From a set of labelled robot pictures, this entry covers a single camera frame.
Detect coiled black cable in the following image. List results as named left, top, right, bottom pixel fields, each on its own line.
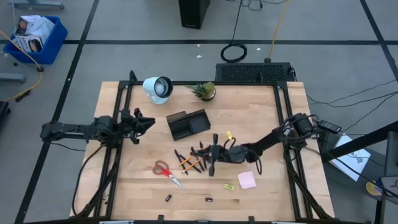
left=220, top=0, right=248, bottom=64

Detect white printed cardboard box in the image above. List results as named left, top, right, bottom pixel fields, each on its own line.
left=12, top=34, right=45, bottom=53

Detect yellow floor cable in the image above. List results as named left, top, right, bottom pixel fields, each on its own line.
left=0, top=30, right=44, bottom=102

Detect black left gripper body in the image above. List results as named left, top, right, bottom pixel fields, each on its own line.
left=119, top=107, right=142, bottom=146

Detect grey metal table foot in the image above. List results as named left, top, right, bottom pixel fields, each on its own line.
left=11, top=0, right=65, bottom=10
left=0, top=73, right=26, bottom=83

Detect black stand post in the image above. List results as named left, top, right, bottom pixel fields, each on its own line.
left=374, top=130, right=398, bottom=224

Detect black metal beam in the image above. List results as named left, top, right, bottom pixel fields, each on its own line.
left=320, top=120, right=398, bottom=162

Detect potted green succulent plant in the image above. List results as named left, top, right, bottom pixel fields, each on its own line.
left=185, top=81, right=217, bottom=103

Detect black power adapter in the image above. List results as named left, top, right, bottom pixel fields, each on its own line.
left=317, top=119, right=342, bottom=133

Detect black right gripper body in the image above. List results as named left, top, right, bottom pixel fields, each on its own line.
left=207, top=133, right=233, bottom=177

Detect yellow round disc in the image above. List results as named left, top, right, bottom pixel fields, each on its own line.
left=366, top=180, right=382, bottom=197

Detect pink sticky note pad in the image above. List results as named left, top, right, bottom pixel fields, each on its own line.
left=237, top=170, right=257, bottom=190

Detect yellow hanging power cord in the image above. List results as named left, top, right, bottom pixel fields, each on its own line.
left=267, top=0, right=290, bottom=60

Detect white desk spotlight lamp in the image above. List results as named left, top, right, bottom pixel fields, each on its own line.
left=142, top=76, right=174, bottom=105

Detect white printed bag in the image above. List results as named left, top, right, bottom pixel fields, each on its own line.
left=14, top=14, right=55, bottom=40

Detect red handled scissors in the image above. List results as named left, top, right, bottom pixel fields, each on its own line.
left=152, top=160, right=185, bottom=190

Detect blue plastic bin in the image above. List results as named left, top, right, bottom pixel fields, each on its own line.
left=2, top=15, right=68, bottom=65

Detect black computer tower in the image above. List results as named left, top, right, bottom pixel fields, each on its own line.
left=178, top=0, right=211, bottom=30

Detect black mesh computer case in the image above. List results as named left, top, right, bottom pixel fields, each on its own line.
left=215, top=62, right=296, bottom=83

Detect white paper sheet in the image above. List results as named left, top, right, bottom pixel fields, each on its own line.
left=329, top=133, right=372, bottom=182

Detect black mesh desk organizer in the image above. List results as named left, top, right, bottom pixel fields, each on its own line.
left=165, top=108, right=211, bottom=141

